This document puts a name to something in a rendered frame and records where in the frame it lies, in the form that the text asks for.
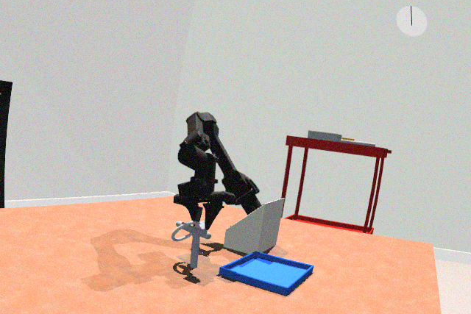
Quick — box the grey cylindrical bar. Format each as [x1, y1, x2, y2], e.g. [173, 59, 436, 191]
[176, 221, 211, 268]

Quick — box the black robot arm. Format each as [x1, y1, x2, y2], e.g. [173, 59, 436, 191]
[178, 111, 262, 215]

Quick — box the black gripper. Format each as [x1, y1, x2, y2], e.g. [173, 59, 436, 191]
[173, 172, 236, 230]

